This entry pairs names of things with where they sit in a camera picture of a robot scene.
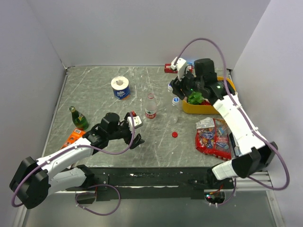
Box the red snack bag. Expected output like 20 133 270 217
195 117 232 161

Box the red rectangular box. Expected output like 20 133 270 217
164 63 174 73

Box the clear plastic bottle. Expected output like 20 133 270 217
170 103 179 124

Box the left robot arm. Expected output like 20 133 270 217
9 112 144 209

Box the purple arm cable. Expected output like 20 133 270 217
174 37 290 191
11 115 136 208

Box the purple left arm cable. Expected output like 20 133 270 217
11 115 136 208

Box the toilet paper roll blue wrapper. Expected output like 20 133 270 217
111 76 130 100

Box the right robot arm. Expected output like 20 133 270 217
170 58 276 189

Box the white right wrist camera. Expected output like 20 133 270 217
170 57 193 81

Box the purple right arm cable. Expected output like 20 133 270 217
174 37 290 191

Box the green glass bottle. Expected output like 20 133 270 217
69 106 89 130

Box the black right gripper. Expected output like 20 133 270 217
169 67 204 101

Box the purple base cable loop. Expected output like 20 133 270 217
75 183 121 216

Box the capped clear bottle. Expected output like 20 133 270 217
168 83 173 91

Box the orange snack box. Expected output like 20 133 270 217
61 128 86 149

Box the red bottle cap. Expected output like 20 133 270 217
172 131 178 138

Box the green lettuce toy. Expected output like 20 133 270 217
187 92 204 105

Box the red label clear bottle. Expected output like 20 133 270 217
145 93 157 119

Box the yellow plastic basket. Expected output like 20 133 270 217
183 76 236 114

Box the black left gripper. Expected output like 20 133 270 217
107 113 144 148

